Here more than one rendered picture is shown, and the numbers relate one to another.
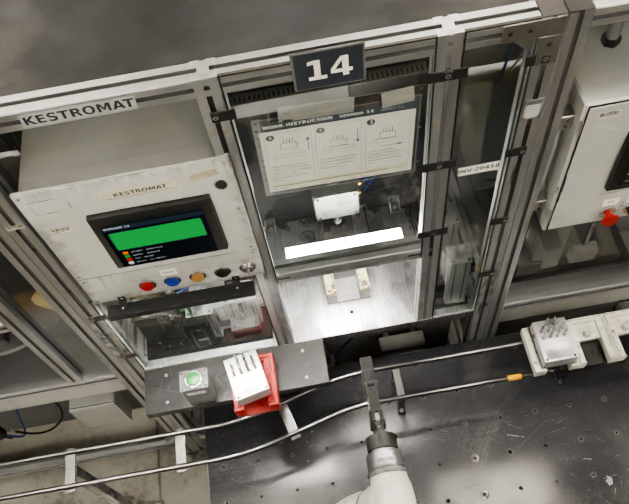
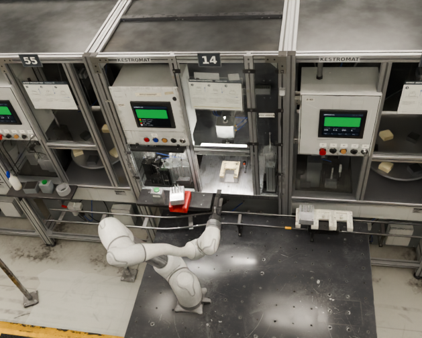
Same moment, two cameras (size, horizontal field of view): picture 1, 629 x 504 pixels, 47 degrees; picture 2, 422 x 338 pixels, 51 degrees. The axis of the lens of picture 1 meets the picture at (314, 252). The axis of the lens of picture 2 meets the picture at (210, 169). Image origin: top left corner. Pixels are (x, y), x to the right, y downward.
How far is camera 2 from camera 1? 1.30 m
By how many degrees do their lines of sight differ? 17
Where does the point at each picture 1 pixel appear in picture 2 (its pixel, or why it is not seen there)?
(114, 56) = (149, 48)
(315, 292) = (217, 176)
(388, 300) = (244, 185)
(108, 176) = (139, 86)
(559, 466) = (298, 271)
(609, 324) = (334, 214)
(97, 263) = (131, 123)
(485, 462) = (267, 261)
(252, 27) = (192, 47)
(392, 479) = (212, 229)
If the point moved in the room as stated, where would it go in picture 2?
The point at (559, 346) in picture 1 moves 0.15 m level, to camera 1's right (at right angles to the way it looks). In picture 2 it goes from (307, 215) to (331, 216)
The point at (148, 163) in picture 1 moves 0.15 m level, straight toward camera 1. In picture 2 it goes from (152, 86) to (153, 101)
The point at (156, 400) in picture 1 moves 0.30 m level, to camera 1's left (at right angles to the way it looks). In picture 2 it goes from (141, 199) to (103, 196)
